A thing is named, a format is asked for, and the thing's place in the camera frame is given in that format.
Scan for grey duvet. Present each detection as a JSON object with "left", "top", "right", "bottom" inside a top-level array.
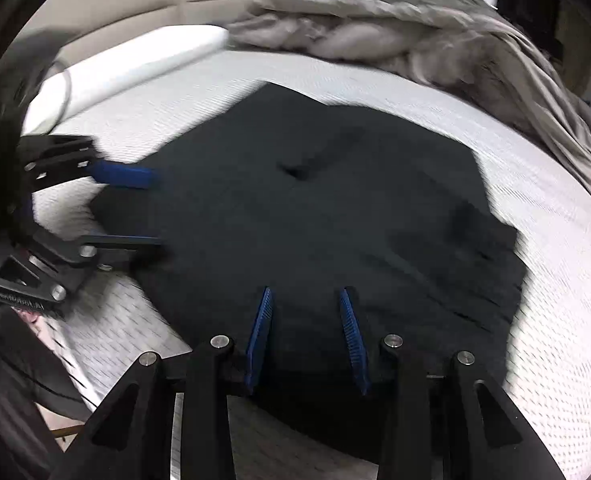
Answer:
[{"left": 228, "top": 0, "right": 591, "bottom": 221}]

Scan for person's left forearm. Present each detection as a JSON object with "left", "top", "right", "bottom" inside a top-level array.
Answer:
[{"left": 0, "top": 305, "right": 93, "bottom": 461}]

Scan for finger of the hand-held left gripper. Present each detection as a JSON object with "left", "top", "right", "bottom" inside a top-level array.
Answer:
[
  {"left": 22, "top": 135, "right": 158, "bottom": 193},
  {"left": 8, "top": 225, "right": 163, "bottom": 301}
]

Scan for dark window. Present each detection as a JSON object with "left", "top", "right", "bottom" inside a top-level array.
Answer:
[{"left": 498, "top": 0, "right": 563, "bottom": 61}]

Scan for white pillow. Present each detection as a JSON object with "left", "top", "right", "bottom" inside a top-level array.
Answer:
[{"left": 22, "top": 25, "right": 231, "bottom": 133}]

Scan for black pants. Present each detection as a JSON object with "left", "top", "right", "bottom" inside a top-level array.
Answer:
[{"left": 90, "top": 80, "right": 529, "bottom": 466}]

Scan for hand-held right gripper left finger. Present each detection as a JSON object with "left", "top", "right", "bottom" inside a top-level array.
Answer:
[{"left": 50, "top": 286, "right": 275, "bottom": 480}]

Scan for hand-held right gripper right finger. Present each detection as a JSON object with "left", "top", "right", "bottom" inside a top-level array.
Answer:
[{"left": 339, "top": 287, "right": 569, "bottom": 480}]

